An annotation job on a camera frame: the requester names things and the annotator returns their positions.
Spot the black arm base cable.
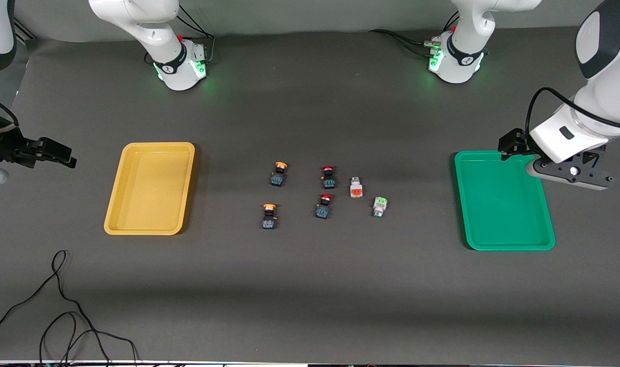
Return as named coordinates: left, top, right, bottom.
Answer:
left=369, top=10, right=461, bottom=58
left=176, top=4, right=217, bottom=66

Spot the loose black cable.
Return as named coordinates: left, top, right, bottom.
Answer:
left=0, top=250, right=140, bottom=366

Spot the grey aluminium frame rail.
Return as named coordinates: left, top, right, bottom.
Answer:
left=13, top=18, right=38, bottom=42

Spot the green plastic tray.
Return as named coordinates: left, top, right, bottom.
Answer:
left=454, top=150, right=556, bottom=251

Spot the dark grey table mat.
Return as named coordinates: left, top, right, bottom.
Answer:
left=0, top=23, right=620, bottom=363

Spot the black right arm base cable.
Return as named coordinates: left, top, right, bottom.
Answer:
left=176, top=4, right=217, bottom=66

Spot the black left arm base cable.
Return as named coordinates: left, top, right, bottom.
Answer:
left=369, top=10, right=461, bottom=58

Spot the black right arm wrist cable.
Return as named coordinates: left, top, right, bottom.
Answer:
left=0, top=89, right=20, bottom=134

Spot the yellow plastic tray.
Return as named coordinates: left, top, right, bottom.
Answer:
left=104, top=142, right=196, bottom=236

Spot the black left arm wrist cable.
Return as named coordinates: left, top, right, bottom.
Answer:
left=525, top=87, right=620, bottom=134

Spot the black arm wrist cable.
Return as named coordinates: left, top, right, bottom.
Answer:
left=525, top=87, right=620, bottom=134
left=0, top=89, right=20, bottom=134

